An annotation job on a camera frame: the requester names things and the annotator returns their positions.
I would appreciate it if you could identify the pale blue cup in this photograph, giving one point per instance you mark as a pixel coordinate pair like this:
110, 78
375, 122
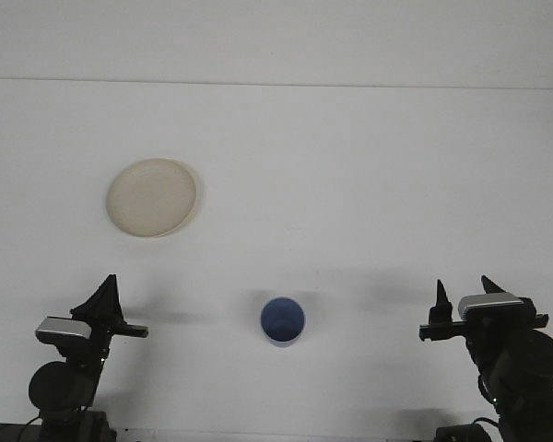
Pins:
281, 322

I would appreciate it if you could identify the pale round plate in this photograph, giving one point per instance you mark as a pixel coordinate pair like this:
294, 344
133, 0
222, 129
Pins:
152, 198

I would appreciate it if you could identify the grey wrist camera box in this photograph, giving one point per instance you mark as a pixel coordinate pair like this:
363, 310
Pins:
62, 328
488, 304

